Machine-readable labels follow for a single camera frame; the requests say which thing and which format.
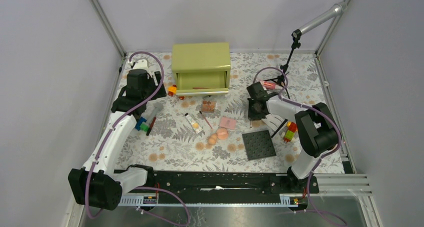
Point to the pink lotion bottle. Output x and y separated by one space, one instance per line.
269 85

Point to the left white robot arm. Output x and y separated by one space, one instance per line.
96 184

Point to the orange brush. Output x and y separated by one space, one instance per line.
200 88

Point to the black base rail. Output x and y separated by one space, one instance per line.
230 187

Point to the green toy brick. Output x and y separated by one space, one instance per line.
144 127

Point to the green drawer cabinet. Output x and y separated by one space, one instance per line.
201 65

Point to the white eyebrow stencil card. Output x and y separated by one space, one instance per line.
273 121

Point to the red yellow green toy blocks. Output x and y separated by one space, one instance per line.
290 131

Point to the red brown eyeliner pencil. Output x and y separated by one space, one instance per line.
151 125

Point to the white cream tube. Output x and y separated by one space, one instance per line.
193 123

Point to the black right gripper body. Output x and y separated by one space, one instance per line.
253 114

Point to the black tripod stand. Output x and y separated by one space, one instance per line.
280 80

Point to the silver metal pole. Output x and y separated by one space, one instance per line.
336 10

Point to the pink square compact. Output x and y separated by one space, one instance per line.
228 123

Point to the blue toy brick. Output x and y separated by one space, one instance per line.
139 123

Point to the black perforated square plate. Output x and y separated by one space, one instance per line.
258 145

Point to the orange beauty blender sponge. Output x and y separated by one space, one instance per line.
212 139

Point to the pink thin makeup brush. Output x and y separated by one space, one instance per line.
205 119

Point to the yellow toy car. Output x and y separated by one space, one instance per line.
172 92

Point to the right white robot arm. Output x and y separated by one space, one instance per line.
317 131

